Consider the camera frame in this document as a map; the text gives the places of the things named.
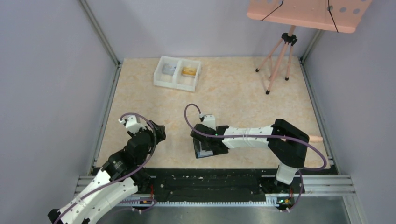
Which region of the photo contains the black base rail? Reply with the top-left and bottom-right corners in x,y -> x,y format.
92,167 -> 336,204

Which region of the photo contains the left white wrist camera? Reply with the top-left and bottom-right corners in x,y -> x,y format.
118,113 -> 147,134

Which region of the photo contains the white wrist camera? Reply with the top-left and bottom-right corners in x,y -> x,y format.
199,113 -> 216,130
118,113 -> 147,134

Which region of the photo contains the orange card in tray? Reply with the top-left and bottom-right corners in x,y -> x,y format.
181,67 -> 197,77

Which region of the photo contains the pink perforated board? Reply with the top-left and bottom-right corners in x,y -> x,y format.
247,0 -> 372,33

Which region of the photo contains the white two-compartment tray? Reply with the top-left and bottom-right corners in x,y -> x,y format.
153,56 -> 202,92

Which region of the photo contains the pink tripod stand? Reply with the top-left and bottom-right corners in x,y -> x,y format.
255,25 -> 298,95

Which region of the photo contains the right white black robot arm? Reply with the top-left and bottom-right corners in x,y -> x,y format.
190,119 -> 310,185

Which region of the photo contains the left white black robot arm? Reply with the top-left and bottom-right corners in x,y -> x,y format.
48,116 -> 166,224

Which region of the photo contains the silver card in tray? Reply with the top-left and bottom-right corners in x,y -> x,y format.
162,63 -> 177,76

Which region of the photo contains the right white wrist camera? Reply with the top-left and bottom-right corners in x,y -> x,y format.
199,113 -> 216,130

